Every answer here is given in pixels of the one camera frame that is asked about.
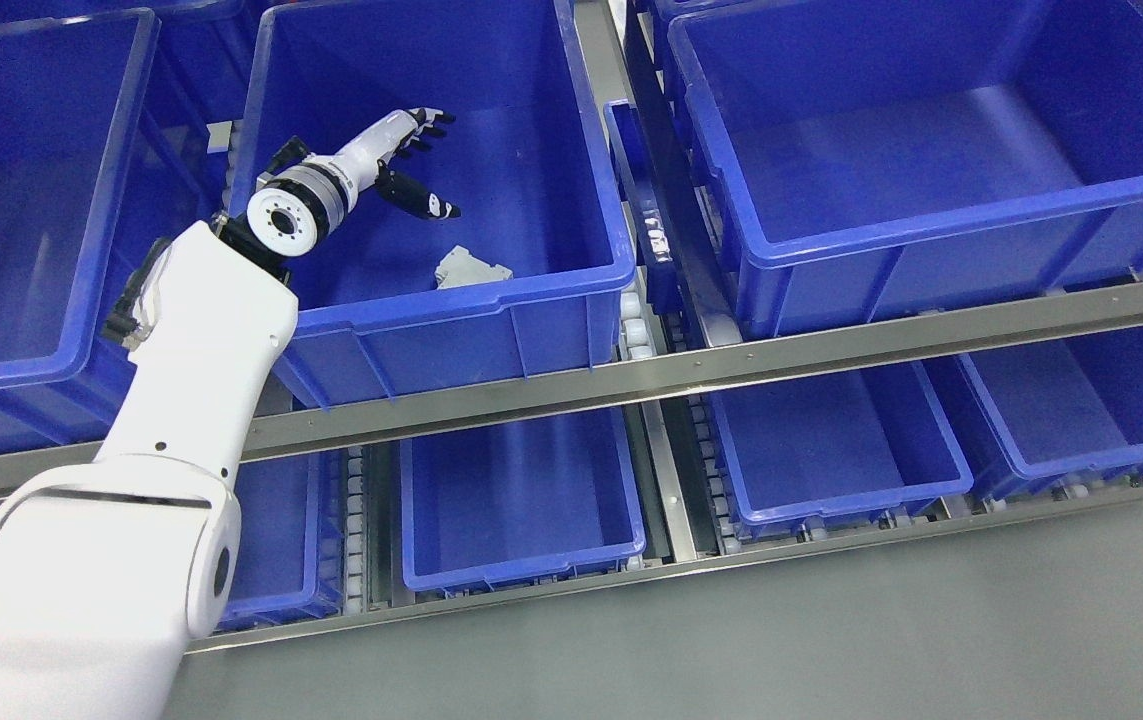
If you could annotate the blue bin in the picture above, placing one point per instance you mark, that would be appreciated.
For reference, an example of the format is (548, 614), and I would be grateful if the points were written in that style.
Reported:
(289, 566)
(877, 159)
(551, 498)
(101, 154)
(526, 161)
(1053, 413)
(834, 449)

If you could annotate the grey red circuit breaker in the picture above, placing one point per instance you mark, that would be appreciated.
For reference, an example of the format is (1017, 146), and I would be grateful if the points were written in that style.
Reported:
(461, 269)

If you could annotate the blue bin lower middle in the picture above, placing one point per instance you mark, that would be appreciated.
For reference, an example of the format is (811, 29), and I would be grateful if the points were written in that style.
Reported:
(551, 498)

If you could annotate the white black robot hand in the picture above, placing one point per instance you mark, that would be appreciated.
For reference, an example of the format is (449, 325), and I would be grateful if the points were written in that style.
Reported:
(367, 162)

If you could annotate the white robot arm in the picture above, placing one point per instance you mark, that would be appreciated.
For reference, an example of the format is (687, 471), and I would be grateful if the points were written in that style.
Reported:
(109, 569)

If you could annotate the steel rack shelf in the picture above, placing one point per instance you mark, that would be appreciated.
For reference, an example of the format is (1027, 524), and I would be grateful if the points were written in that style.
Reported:
(664, 400)

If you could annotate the blue bin upper left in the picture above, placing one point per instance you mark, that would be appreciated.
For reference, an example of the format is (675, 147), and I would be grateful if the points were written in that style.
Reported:
(101, 154)

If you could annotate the blue bin upper right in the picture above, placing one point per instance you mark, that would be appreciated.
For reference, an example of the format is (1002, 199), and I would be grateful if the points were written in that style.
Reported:
(877, 159)

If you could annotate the blue bin lower far right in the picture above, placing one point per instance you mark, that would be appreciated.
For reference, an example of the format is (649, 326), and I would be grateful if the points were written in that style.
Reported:
(1053, 413)

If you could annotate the blue bin upper middle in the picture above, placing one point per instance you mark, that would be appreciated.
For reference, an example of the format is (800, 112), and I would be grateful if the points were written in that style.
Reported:
(526, 161)

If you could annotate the blue bin lower left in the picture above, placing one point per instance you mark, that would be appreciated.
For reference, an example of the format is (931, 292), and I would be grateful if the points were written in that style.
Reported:
(289, 566)

